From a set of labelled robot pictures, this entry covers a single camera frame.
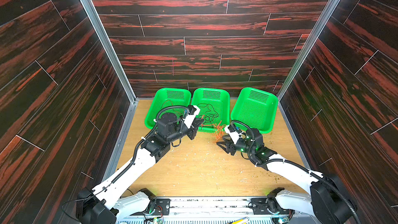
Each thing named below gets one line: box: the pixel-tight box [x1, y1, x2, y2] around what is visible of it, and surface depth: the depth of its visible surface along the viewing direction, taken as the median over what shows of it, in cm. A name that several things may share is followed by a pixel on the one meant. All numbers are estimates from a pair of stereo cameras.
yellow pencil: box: [231, 216, 250, 224], surface depth 71 cm
